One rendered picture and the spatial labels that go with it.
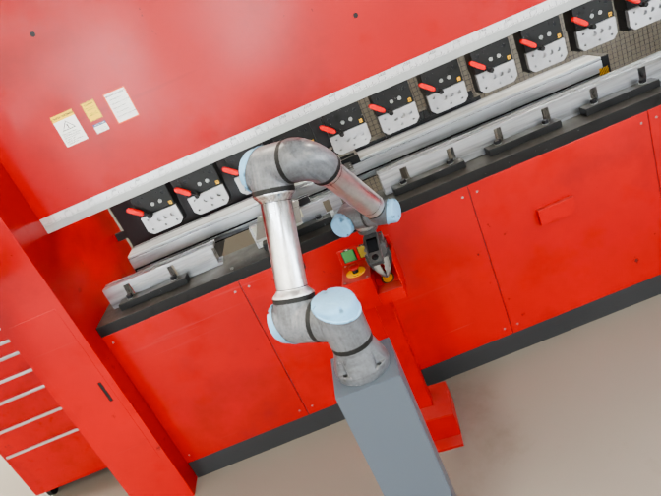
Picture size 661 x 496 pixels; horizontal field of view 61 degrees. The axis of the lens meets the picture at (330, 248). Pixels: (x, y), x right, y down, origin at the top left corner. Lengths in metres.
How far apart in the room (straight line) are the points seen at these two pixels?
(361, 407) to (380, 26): 1.34
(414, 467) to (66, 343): 1.39
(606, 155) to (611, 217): 0.26
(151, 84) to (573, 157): 1.61
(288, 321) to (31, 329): 1.19
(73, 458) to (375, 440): 1.94
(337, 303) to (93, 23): 1.33
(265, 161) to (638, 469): 1.53
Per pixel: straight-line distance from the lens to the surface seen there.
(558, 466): 2.19
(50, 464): 3.26
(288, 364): 2.44
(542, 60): 2.36
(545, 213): 2.38
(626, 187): 2.53
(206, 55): 2.14
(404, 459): 1.65
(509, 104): 2.64
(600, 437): 2.26
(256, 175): 1.47
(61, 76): 2.26
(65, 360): 2.42
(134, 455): 2.64
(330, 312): 1.38
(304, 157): 1.41
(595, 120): 2.39
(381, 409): 1.52
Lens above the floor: 1.67
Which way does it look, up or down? 23 degrees down
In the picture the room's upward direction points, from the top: 24 degrees counter-clockwise
